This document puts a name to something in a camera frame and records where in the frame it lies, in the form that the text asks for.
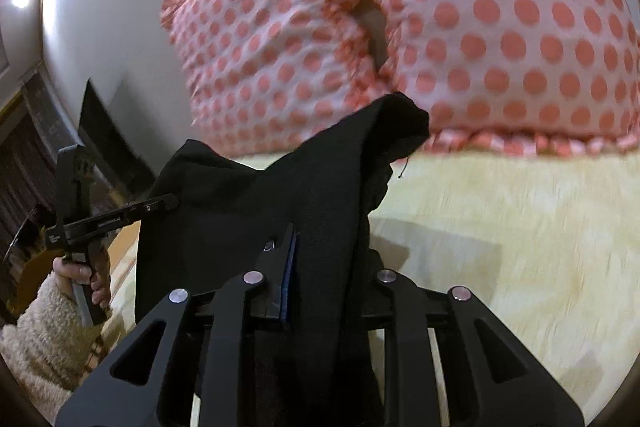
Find black flat television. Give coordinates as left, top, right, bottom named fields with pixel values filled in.
left=77, top=79, right=151, bottom=198

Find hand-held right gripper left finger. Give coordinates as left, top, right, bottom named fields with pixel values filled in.
left=55, top=222, right=301, bottom=427

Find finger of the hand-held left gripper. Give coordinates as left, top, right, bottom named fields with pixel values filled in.
left=131, top=193, right=180, bottom=222

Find person's left forearm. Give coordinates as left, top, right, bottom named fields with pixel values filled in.
left=0, top=272, right=108, bottom=419

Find pink polka-dot pillow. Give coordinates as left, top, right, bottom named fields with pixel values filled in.
left=160, top=0, right=396, bottom=158
left=345, top=0, right=640, bottom=158

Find dark furniture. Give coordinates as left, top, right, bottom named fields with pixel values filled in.
left=0, top=62, right=83, bottom=268

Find person's left hand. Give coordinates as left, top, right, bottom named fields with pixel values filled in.
left=52, top=251, right=113, bottom=309

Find yellow patterned bed blanket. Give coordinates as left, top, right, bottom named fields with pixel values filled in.
left=100, top=147, right=640, bottom=427

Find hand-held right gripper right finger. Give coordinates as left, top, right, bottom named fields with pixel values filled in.
left=367, top=252, right=586, bottom=427

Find black pants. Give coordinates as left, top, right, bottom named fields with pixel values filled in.
left=135, top=92, right=431, bottom=427

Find wooden chair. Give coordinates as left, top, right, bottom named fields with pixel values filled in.
left=10, top=247, right=57, bottom=310

